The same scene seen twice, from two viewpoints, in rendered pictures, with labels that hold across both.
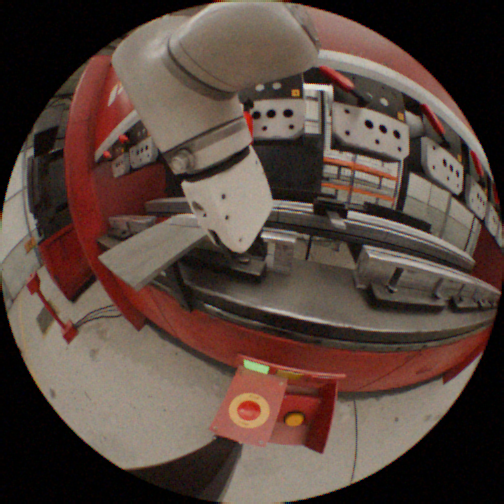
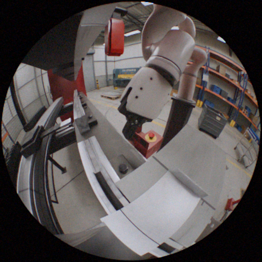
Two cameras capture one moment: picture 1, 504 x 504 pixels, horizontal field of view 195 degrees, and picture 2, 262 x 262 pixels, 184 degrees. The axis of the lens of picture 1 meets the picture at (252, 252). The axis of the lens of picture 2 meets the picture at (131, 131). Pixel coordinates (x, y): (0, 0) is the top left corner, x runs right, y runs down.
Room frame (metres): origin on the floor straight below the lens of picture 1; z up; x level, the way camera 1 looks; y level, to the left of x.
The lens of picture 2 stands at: (0.36, 0.09, 1.12)
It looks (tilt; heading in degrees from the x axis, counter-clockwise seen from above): 40 degrees down; 212
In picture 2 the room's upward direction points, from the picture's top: straight up
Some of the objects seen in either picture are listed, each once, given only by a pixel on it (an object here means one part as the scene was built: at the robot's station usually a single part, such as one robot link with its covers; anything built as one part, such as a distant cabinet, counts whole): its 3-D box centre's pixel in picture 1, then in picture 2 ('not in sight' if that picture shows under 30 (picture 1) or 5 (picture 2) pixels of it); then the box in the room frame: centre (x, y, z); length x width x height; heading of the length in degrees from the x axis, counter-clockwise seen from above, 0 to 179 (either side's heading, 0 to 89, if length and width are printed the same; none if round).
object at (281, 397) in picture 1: (274, 412); (143, 138); (-0.01, -0.04, 0.75); 0.20 x 0.16 x 0.18; 71
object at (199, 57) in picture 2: not in sight; (194, 61); (-0.29, 0.18, 1.30); 0.19 x 0.12 x 0.24; 79
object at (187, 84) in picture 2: not in sight; (186, 87); (-0.30, 0.14, 1.09); 0.19 x 0.19 x 0.18
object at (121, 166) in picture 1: (125, 155); not in sight; (0.54, 0.53, 1.26); 0.15 x 0.09 x 0.17; 69
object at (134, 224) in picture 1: (129, 225); not in sight; (0.59, 0.64, 0.92); 0.50 x 0.06 x 0.10; 69
